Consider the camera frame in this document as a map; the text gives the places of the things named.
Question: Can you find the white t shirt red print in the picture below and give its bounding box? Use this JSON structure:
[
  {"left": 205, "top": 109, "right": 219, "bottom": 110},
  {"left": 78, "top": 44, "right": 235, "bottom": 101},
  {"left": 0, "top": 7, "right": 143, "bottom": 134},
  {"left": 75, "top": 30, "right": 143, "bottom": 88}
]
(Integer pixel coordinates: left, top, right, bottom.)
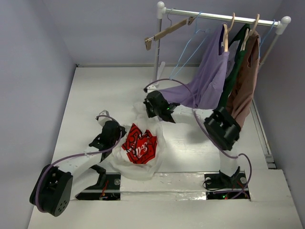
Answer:
[{"left": 108, "top": 102, "right": 166, "bottom": 180}]

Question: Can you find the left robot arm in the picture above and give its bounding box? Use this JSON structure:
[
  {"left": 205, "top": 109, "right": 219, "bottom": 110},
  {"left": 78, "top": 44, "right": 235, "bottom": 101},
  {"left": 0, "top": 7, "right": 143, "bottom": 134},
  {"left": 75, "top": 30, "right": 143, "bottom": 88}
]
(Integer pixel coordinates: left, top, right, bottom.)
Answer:
[{"left": 29, "top": 120, "right": 126, "bottom": 217}]

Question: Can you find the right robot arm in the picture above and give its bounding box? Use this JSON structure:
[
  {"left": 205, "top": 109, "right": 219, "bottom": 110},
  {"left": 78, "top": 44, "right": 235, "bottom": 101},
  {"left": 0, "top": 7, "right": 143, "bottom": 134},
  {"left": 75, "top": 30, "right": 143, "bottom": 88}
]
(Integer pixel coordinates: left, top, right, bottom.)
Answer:
[{"left": 143, "top": 91, "right": 241, "bottom": 187}]

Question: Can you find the purple t shirt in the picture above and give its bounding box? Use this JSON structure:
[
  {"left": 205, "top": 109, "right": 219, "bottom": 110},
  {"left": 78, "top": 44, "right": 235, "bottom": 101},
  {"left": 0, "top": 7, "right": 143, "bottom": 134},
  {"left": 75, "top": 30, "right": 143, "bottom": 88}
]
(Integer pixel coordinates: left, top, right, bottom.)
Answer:
[{"left": 160, "top": 23, "right": 229, "bottom": 110}]

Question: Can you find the brown t shirt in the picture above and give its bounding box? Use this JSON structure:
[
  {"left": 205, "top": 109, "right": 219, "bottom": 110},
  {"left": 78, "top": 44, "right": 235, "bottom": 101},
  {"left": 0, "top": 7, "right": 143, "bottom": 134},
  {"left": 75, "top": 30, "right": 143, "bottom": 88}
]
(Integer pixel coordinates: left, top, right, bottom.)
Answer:
[{"left": 226, "top": 31, "right": 260, "bottom": 127}]

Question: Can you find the beige wooden clip hanger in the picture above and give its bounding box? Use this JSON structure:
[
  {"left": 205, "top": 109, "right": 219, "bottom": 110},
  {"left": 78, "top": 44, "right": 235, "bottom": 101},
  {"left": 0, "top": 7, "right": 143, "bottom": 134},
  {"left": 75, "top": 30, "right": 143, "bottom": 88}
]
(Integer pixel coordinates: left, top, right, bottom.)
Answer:
[{"left": 144, "top": 7, "right": 195, "bottom": 51}]

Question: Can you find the wooden hanger with purple shirt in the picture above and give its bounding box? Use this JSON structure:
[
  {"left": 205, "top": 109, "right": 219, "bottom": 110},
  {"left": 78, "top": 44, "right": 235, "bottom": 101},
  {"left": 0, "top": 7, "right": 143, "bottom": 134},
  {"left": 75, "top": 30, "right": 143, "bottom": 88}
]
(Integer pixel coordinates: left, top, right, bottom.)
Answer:
[{"left": 223, "top": 13, "right": 235, "bottom": 52}]

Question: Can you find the dark green t shirt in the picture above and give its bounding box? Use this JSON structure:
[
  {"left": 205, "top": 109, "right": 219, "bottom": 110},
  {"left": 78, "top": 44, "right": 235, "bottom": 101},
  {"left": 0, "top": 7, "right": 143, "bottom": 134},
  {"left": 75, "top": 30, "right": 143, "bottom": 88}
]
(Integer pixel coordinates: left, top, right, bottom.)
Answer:
[{"left": 218, "top": 24, "right": 250, "bottom": 107}]

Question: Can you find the wooden hanger with green shirt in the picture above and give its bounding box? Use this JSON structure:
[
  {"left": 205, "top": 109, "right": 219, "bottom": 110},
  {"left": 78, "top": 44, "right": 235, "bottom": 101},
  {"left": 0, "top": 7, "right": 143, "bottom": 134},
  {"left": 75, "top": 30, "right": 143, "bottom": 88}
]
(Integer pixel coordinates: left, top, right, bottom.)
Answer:
[{"left": 240, "top": 14, "right": 260, "bottom": 51}]

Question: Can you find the white metal clothes rack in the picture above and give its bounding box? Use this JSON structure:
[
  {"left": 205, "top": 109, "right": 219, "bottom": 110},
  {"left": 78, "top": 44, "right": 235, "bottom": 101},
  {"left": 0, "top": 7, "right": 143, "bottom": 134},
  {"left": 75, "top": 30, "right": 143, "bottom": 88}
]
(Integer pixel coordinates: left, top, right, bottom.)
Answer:
[{"left": 152, "top": 1, "right": 292, "bottom": 84}]

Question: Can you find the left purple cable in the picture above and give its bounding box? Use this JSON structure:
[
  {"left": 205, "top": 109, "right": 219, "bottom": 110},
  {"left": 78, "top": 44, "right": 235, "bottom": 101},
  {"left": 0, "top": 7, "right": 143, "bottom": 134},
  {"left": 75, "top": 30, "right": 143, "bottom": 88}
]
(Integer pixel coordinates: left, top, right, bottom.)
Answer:
[{"left": 35, "top": 115, "right": 123, "bottom": 213}]

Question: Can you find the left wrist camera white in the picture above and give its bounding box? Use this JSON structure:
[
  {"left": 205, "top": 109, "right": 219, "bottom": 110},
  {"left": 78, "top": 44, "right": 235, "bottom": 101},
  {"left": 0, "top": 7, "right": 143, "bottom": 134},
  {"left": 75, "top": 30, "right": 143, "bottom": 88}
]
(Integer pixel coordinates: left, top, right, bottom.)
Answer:
[{"left": 95, "top": 110, "right": 112, "bottom": 127}]

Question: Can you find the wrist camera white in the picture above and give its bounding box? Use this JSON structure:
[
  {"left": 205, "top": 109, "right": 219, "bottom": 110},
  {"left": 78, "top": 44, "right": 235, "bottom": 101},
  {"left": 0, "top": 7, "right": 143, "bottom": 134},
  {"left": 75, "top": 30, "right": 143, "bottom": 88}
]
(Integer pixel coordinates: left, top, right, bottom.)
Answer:
[
  {"left": 143, "top": 84, "right": 157, "bottom": 94},
  {"left": 95, "top": 110, "right": 112, "bottom": 127}
]

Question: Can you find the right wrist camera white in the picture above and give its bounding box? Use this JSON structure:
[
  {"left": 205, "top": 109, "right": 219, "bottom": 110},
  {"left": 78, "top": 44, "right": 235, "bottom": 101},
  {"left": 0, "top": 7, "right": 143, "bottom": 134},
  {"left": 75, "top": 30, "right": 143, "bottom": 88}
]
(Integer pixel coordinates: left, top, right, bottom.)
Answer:
[{"left": 143, "top": 84, "right": 157, "bottom": 94}]

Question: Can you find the light blue wire hanger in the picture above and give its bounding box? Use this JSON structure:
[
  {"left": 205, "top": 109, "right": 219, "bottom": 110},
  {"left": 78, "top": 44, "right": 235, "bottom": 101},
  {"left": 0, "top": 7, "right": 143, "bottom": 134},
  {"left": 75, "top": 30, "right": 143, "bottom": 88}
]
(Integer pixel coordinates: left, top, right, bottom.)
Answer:
[{"left": 169, "top": 11, "right": 210, "bottom": 80}]

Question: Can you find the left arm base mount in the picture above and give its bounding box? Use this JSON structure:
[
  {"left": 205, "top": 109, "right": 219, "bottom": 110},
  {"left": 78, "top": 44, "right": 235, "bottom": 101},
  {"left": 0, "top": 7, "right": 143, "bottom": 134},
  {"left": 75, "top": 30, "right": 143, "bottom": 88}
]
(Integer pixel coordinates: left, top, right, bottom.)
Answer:
[{"left": 76, "top": 165, "right": 121, "bottom": 201}]

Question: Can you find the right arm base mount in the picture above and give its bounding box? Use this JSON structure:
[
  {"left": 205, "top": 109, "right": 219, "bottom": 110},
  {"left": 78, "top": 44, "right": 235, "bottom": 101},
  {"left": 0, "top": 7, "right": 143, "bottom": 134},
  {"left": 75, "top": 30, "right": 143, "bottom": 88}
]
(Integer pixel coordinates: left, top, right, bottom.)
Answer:
[{"left": 203, "top": 167, "right": 251, "bottom": 200}]

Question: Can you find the blue wire hanger far right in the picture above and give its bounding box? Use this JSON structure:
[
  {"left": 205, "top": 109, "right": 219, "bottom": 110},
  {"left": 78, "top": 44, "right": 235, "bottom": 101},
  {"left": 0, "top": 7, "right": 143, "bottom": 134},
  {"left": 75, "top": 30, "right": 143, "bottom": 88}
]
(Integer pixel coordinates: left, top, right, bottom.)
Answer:
[{"left": 258, "top": 19, "right": 276, "bottom": 59}]

